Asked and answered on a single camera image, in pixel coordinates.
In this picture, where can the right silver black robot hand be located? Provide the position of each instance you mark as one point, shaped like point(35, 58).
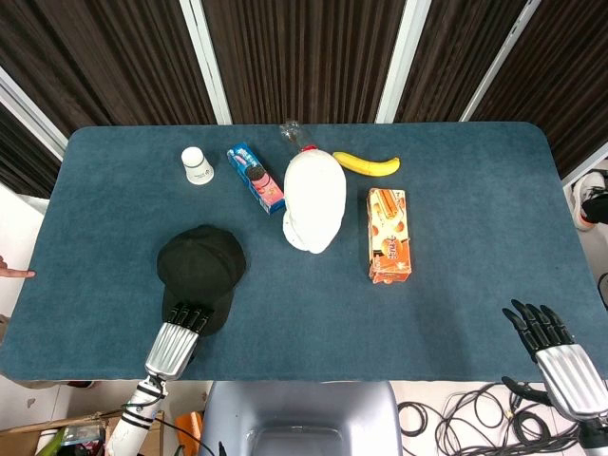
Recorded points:
point(560, 361)

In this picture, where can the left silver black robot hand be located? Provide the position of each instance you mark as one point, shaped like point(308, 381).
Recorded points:
point(173, 344)

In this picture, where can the black baseball cap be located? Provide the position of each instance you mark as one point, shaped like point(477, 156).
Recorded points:
point(202, 273)

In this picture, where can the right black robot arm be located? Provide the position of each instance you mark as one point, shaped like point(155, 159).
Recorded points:
point(596, 434)

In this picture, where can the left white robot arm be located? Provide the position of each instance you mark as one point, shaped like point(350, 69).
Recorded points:
point(135, 418)

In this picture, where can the orange object on floor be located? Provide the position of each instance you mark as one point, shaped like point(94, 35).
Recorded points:
point(189, 427)

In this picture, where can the cardboard box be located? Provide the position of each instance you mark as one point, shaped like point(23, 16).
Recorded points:
point(52, 430)

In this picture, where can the grey robot torso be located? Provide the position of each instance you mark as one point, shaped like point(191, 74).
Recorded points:
point(301, 420)

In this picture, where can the blue felt table mat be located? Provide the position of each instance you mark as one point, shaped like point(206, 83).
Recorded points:
point(304, 256)

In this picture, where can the white orange sneaker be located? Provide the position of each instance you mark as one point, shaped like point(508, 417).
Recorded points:
point(586, 199)

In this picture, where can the person's fingers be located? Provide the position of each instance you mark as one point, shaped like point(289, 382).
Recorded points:
point(16, 272)

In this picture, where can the white paper cup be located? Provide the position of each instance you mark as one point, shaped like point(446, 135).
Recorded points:
point(195, 166)

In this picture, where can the blue Oreo cookie box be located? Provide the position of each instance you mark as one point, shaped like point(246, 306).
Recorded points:
point(256, 180)

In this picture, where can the white baseball cap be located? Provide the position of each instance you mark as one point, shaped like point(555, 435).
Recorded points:
point(313, 202)

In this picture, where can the orange biscuit box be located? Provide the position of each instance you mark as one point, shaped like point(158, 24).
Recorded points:
point(388, 235)

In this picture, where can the clear plastic bottle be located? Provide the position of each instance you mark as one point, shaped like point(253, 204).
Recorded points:
point(295, 137)

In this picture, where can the yellow banana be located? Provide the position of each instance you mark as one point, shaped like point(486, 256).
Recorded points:
point(368, 164)

